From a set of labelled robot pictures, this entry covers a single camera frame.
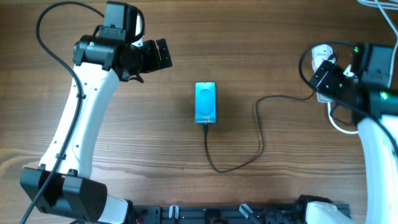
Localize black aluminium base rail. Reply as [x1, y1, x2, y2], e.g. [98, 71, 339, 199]
[133, 203, 306, 224]

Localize blue Galaxy smartphone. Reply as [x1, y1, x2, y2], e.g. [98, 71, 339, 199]
[195, 82, 217, 124]

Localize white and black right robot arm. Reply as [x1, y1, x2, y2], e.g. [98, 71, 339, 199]
[298, 41, 397, 223]

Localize black USB charging cable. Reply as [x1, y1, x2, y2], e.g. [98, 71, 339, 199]
[202, 49, 340, 174]

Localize white USB charger adapter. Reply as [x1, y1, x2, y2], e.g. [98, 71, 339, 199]
[312, 53, 336, 72]

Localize white cables at corner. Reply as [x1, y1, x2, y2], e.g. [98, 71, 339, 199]
[356, 0, 398, 11]

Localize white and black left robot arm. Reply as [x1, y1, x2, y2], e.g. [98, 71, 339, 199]
[20, 1, 172, 223]

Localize white power strip cord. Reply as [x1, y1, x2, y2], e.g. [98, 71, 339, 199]
[326, 0, 398, 135]

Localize white power strip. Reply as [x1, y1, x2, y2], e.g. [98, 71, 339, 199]
[311, 44, 338, 104]

